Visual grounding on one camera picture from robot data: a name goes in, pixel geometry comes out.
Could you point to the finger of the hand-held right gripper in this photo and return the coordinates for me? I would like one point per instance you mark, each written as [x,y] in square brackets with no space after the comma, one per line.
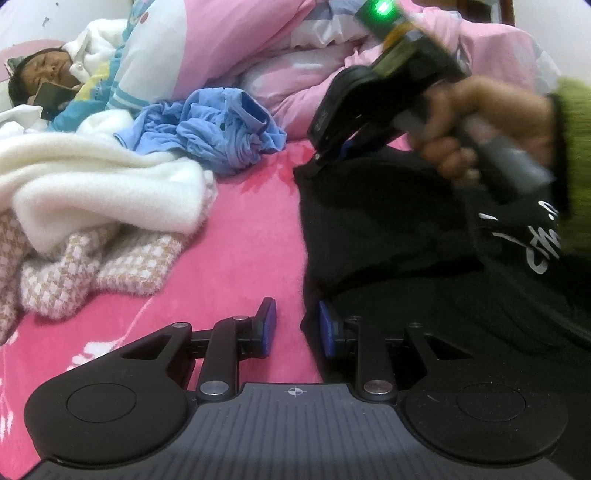
[344,150]

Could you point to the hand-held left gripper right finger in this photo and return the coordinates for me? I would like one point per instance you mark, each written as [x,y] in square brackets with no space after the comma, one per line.
[328,330]

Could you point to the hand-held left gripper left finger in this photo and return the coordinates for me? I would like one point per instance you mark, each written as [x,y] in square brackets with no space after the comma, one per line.
[270,327]

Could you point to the black printed t-shirt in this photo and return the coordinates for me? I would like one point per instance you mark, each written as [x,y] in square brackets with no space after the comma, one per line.
[392,240]

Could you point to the person's right hand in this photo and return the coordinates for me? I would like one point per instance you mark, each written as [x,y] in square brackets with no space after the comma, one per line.
[503,106]

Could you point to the pink floral bed blanket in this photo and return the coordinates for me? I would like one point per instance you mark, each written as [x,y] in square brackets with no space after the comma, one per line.
[231,230]

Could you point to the blue shirt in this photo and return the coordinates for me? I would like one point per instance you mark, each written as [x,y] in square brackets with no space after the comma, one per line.
[207,129]

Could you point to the pink patterned quilt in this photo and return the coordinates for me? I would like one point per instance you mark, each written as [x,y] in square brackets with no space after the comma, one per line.
[198,46]

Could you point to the pink white checked garment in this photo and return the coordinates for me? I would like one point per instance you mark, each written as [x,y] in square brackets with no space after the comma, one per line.
[92,272]

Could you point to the white fleece blanket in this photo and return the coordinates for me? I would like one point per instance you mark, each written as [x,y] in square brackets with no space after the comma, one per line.
[92,184]

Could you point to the dark phone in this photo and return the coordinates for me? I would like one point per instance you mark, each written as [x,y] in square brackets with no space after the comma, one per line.
[51,99]

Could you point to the white thin cloth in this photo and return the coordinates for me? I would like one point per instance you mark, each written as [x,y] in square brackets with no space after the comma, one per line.
[18,120]

